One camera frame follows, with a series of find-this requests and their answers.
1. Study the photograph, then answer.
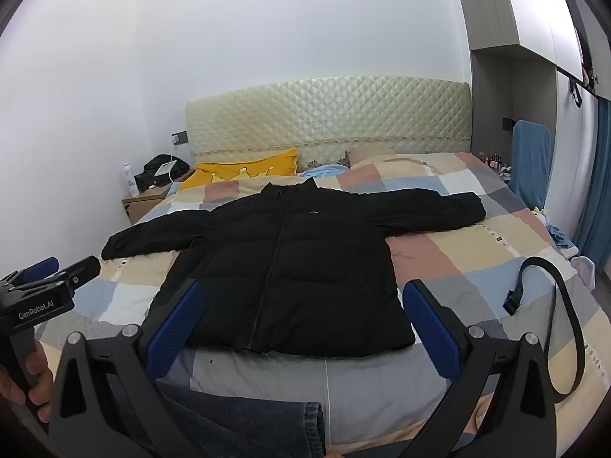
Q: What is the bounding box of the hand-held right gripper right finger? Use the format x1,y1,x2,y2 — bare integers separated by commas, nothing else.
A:
402,279,557,458

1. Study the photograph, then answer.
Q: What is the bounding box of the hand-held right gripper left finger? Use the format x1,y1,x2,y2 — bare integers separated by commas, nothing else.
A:
48,279,225,458

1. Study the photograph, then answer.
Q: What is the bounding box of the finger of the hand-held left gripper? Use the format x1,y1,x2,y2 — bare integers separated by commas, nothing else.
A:
18,256,61,283
47,256,102,293

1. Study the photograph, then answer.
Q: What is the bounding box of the black puffer jacket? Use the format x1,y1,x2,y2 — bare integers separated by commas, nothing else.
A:
101,179,488,358

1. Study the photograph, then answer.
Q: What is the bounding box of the person's left hand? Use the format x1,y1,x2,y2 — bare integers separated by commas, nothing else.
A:
0,342,56,423

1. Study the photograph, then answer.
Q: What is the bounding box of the checkered pastel blanket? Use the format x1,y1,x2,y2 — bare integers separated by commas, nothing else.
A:
36,152,611,449

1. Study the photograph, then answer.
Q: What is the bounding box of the wooden nightstand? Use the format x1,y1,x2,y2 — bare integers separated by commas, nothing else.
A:
121,169,196,225

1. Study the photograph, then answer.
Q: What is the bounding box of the white spray bottle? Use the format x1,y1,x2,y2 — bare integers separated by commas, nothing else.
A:
123,162,140,197

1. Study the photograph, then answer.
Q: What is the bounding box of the black bag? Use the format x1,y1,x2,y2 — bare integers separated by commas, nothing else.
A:
134,154,191,190

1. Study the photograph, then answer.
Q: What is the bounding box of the person's blue jeans leg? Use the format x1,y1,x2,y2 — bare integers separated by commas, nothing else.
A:
157,382,325,458

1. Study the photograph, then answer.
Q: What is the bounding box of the yellow pillow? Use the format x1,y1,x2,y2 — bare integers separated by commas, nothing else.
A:
178,148,301,192

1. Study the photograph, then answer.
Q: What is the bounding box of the row of cosmetic bottles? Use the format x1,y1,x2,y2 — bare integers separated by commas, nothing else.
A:
481,151,512,173

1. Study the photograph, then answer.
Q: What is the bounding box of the pink pillow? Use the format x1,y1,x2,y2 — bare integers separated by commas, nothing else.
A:
344,147,397,169

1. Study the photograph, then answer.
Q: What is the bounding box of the light blue cloth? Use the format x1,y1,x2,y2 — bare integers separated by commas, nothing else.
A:
300,164,349,179

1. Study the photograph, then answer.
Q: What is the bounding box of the blue towel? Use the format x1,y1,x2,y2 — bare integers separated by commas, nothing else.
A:
511,120,551,211

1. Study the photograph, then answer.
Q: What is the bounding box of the quilted cream headboard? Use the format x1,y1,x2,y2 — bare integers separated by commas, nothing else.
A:
184,75,472,173

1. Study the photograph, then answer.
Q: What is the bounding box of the grey and white wardrobe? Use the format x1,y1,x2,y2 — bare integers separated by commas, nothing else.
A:
451,0,611,258

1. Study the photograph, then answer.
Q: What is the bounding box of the black strap with buckle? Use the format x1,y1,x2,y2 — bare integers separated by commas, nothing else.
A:
503,256,587,397

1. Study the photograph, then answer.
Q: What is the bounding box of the hanging black bag strap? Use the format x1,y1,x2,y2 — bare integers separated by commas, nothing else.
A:
568,74,586,108

